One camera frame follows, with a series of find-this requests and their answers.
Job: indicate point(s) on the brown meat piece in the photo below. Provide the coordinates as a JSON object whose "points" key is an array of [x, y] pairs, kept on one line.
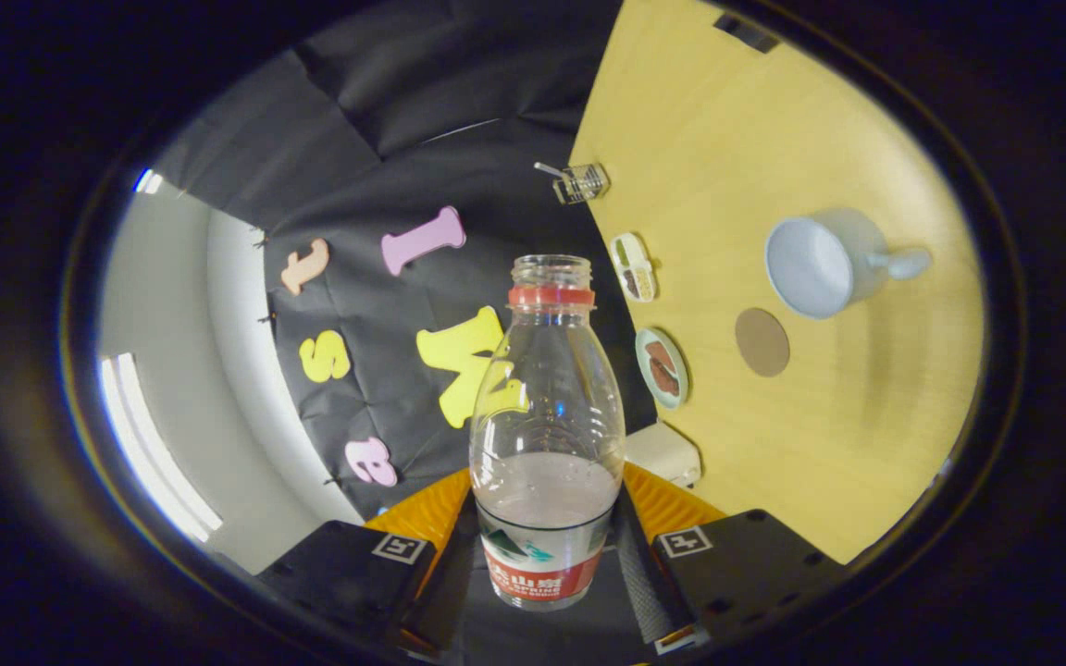
{"points": [[667, 381], [659, 355]]}

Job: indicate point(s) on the pale green round plate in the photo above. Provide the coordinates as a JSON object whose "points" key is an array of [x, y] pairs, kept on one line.
{"points": [[646, 379]]}

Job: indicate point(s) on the wooden table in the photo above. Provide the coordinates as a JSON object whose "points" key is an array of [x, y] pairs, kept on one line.
{"points": [[820, 444]]}

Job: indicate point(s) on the small ceiling light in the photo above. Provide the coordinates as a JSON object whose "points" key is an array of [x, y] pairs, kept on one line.
{"points": [[148, 181]]}

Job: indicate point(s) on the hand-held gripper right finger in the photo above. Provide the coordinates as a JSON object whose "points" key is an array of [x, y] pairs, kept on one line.
{"points": [[746, 564]]}

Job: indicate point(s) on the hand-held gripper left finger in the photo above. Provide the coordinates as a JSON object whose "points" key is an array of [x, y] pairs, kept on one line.
{"points": [[348, 578]]}

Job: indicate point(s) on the white divided dish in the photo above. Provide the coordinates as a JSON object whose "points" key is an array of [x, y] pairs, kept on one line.
{"points": [[633, 268]]}

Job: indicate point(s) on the brown round coaster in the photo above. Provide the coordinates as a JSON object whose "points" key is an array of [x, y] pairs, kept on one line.
{"points": [[762, 342]]}

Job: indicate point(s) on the white cup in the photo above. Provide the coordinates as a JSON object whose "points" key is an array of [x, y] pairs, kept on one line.
{"points": [[815, 268]]}

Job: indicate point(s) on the black backdrop cloth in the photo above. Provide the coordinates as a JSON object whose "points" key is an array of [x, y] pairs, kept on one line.
{"points": [[376, 139]]}

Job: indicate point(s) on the white toaster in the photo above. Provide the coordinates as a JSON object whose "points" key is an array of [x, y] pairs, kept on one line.
{"points": [[667, 453]]}

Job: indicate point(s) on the clear plastic juice bottle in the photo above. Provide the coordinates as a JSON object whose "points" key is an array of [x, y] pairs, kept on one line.
{"points": [[542, 518]]}

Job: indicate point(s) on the black table clamp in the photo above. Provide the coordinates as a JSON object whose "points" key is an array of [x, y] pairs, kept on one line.
{"points": [[748, 32]]}

